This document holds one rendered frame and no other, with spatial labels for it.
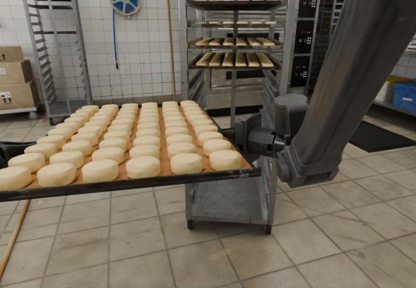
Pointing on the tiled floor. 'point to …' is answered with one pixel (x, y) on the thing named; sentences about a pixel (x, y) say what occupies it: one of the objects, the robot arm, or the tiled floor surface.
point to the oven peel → (169, 15)
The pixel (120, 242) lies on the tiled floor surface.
